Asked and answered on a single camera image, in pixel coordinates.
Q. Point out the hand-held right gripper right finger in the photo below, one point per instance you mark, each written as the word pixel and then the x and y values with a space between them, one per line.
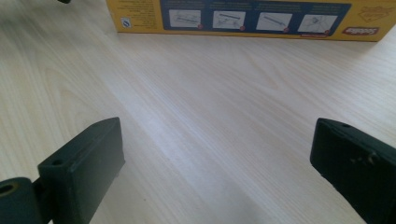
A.
pixel 355 168

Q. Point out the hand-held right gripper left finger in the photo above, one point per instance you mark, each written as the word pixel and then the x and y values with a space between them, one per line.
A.
pixel 81 168

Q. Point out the yellow and blue cardboard box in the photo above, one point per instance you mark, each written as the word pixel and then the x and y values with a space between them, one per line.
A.
pixel 249 18

